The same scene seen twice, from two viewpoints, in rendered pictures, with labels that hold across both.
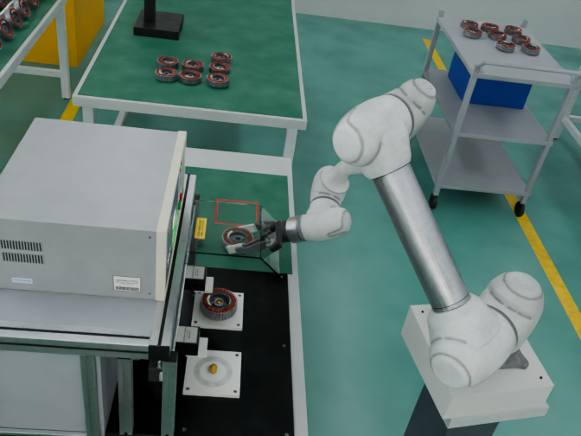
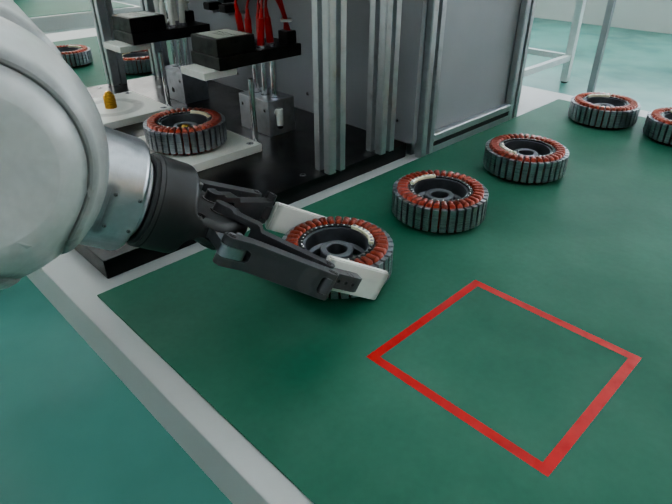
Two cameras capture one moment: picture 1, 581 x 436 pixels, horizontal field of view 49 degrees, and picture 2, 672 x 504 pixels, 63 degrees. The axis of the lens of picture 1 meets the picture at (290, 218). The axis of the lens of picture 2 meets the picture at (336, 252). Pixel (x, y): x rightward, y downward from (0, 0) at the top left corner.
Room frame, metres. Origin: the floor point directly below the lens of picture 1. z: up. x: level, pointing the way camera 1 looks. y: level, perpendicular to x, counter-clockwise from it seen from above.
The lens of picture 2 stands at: (2.12, -0.11, 1.06)
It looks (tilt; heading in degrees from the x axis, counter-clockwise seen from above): 31 degrees down; 143
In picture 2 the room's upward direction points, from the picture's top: straight up
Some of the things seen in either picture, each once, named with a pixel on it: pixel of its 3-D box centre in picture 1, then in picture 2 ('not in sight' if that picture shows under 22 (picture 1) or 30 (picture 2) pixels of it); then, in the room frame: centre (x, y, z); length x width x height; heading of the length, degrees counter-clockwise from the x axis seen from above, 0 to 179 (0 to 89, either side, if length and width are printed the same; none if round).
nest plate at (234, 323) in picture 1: (218, 310); (188, 147); (1.39, 0.17, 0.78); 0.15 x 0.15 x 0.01; 8
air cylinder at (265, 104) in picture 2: not in sight; (266, 110); (1.37, 0.31, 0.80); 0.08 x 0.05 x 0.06; 8
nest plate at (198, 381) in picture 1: (213, 372); (111, 110); (1.15, 0.14, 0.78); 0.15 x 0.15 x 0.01; 8
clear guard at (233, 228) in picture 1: (222, 234); not in sight; (1.43, 0.18, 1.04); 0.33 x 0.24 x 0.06; 98
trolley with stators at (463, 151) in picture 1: (482, 109); not in sight; (3.78, -1.08, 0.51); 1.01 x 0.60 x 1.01; 8
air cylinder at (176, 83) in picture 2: (159, 363); (184, 82); (1.13, 0.28, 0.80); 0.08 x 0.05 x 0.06; 8
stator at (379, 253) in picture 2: not in sight; (336, 255); (1.74, 0.17, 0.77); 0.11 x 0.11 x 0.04
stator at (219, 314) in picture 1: (219, 304); (186, 130); (1.39, 0.17, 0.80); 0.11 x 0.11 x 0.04
